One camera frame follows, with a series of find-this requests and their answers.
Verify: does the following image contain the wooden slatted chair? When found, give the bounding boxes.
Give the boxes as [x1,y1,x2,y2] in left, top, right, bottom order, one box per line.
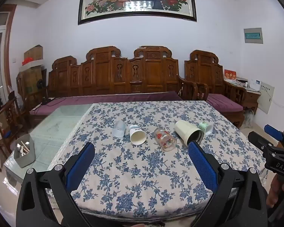
[0,96,27,173]

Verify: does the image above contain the short purple seat cushion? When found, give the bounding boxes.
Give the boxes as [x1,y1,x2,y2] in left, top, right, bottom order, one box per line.
[205,93,244,113]

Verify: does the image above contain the framed floral peacock painting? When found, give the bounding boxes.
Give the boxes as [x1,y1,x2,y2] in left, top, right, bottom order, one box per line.
[78,0,197,26]

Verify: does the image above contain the wooden side cabinet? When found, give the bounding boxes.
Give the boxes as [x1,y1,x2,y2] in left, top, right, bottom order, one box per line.
[237,87,261,115]

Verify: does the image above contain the glass coffee table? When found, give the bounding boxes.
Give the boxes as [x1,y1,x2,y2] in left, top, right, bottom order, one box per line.
[3,103,95,185]

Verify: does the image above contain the person's right hand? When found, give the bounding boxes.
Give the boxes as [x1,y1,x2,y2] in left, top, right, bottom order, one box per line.
[266,177,284,209]

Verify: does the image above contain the grey plastic container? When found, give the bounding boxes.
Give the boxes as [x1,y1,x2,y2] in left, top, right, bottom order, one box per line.
[13,134,36,168]

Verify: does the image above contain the large cardboard box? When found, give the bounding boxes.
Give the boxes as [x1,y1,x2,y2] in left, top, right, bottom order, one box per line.
[18,65,44,95]

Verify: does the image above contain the red printed glass cup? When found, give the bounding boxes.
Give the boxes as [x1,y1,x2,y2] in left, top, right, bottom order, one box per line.
[154,127,177,152]

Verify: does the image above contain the clear plastic cup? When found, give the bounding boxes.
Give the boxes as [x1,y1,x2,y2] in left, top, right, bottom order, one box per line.
[113,120,126,139]

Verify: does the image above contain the pale sticks bundle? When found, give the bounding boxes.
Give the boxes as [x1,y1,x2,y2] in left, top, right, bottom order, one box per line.
[19,140,32,156]

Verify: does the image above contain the carved wooden sofa bench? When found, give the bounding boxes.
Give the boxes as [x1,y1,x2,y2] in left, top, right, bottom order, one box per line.
[47,45,209,126]

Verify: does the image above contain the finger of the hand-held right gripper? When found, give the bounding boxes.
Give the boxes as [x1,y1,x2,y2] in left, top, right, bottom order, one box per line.
[264,124,284,147]
[248,131,274,156]

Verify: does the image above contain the blue floral tablecloth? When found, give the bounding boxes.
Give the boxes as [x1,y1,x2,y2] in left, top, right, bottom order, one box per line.
[45,100,268,219]

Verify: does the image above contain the black charger with cable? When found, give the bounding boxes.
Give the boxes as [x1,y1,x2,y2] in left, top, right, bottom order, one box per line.
[39,97,55,107]

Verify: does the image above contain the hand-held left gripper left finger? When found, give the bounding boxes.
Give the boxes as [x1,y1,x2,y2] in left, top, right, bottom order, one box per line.
[16,142,95,227]

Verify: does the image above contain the grey wall fuse box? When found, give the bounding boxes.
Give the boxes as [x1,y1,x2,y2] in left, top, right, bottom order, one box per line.
[243,27,264,44]

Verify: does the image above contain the carved wooden armchair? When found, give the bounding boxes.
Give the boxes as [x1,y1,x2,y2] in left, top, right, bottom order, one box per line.
[184,50,248,128]

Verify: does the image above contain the small green white cup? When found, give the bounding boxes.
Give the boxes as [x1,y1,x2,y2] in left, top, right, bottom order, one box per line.
[198,121,214,137]

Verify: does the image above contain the cream steel-lined cup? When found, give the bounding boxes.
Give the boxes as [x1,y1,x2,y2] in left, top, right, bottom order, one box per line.
[174,120,204,146]

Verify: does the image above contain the wooden door frame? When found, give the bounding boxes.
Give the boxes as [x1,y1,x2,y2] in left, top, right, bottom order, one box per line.
[3,4,17,100]

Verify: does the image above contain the long purple seat cushion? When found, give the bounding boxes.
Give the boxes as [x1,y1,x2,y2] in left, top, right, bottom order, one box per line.
[29,90,184,117]

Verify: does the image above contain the clear plastic bag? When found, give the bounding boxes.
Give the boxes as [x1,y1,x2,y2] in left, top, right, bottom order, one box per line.
[243,108,255,128]

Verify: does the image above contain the white wall panel door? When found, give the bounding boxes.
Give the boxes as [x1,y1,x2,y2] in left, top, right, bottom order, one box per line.
[257,83,275,114]

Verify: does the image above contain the white blue carton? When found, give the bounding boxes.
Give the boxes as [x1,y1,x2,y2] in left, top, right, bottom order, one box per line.
[247,79,261,92]

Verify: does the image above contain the white printer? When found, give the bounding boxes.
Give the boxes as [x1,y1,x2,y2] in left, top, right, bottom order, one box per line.
[235,77,249,88]

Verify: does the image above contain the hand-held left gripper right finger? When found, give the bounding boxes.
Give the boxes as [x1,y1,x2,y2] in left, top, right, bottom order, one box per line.
[188,141,268,227]

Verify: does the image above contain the white paper cup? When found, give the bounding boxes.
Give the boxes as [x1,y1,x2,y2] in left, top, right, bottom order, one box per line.
[129,124,147,145]

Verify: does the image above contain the red gift box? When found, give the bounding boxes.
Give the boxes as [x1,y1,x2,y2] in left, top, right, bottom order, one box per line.
[224,69,237,83]

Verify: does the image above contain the small cardboard box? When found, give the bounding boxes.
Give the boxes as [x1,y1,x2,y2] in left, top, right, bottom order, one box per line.
[24,44,44,62]

